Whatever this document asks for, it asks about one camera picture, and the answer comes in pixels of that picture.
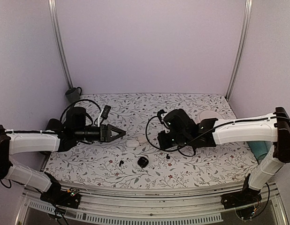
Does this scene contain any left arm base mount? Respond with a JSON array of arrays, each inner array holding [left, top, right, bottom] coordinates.
[[40, 189, 82, 209]]

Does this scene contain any left aluminium frame post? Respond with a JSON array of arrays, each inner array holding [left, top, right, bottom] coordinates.
[[48, 0, 73, 89]]

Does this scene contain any teal rolled towel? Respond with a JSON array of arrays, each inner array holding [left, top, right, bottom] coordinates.
[[247, 141, 269, 162]]

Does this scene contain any aluminium frame post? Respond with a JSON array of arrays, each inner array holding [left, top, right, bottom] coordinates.
[[48, 0, 73, 89], [225, 0, 253, 102]]

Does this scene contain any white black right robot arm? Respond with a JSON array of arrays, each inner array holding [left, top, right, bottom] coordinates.
[[157, 107, 290, 204]]

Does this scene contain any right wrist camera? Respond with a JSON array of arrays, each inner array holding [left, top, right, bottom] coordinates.
[[157, 109, 167, 125]]

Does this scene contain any black cylinder object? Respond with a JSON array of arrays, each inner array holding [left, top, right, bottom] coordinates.
[[46, 118, 63, 132]]

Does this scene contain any floral patterned table mat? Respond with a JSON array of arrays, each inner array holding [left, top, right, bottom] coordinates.
[[45, 94, 258, 189]]

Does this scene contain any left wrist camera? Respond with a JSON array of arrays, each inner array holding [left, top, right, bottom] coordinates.
[[97, 105, 111, 127]]

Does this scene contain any front aluminium rail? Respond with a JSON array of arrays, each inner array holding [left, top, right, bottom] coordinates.
[[15, 182, 290, 225]]

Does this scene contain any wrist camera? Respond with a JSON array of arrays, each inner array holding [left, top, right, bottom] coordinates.
[[97, 105, 111, 127], [157, 109, 167, 125]]

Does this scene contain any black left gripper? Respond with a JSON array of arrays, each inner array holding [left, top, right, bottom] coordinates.
[[75, 124, 126, 143]]

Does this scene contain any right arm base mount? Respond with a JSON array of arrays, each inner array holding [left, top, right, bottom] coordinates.
[[221, 186, 262, 209]]

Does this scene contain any white round plate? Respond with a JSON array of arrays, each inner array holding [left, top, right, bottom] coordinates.
[[195, 111, 223, 124]]

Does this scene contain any beige earbud charging case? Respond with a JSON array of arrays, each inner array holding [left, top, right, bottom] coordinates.
[[137, 136, 147, 144]]

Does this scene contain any right aluminium frame post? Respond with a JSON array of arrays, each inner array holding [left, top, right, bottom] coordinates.
[[225, 0, 253, 102]]

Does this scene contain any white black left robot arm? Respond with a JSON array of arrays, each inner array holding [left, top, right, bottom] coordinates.
[[0, 105, 126, 203]]

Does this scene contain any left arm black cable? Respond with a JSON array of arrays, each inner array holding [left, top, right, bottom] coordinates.
[[59, 99, 102, 128]]

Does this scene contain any grey mug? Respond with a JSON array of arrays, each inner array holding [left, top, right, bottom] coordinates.
[[65, 87, 82, 104]]

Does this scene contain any white earbud charging case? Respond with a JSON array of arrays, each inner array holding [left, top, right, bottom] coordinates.
[[126, 139, 140, 148]]

